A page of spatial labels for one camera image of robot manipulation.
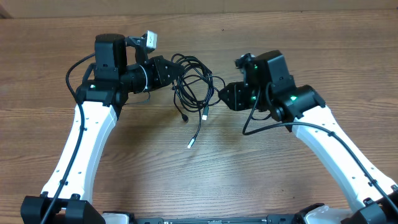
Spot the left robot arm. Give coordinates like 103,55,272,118
21,30,183,223

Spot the black USB-C cable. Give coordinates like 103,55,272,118
172,55,218,149

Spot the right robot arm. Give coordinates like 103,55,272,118
218,50,397,223

